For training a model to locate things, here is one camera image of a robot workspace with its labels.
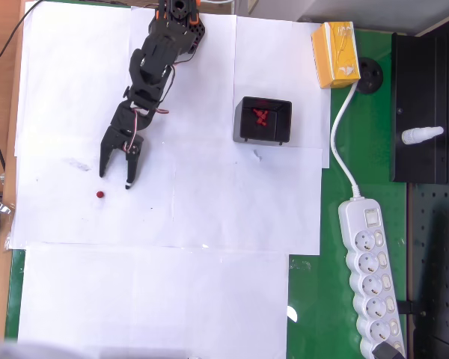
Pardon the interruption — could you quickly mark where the thin servo wire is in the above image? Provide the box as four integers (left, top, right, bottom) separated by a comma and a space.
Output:
123, 106, 171, 154

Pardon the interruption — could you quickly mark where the black power plug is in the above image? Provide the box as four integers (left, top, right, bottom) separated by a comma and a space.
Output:
372, 342, 403, 359

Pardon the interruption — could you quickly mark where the green perforated mat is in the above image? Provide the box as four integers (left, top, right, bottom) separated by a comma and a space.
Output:
4, 0, 409, 359

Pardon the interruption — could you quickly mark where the yellow cardboard box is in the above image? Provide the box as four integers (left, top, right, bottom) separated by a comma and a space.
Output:
311, 21, 361, 90

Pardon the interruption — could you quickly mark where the red round pieces cluster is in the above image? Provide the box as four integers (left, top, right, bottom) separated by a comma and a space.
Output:
251, 107, 271, 126

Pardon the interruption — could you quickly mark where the small white bottle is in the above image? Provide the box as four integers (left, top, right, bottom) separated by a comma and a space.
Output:
401, 126, 445, 145

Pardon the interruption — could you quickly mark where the black square bin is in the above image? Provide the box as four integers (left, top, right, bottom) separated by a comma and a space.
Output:
232, 96, 293, 147

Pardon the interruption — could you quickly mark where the white power cable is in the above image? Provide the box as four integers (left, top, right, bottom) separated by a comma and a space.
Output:
329, 80, 361, 200

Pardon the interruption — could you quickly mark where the white power strip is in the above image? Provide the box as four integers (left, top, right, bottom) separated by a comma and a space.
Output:
337, 197, 407, 359

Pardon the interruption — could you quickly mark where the black perforated panel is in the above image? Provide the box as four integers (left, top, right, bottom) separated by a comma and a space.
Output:
406, 182, 449, 359

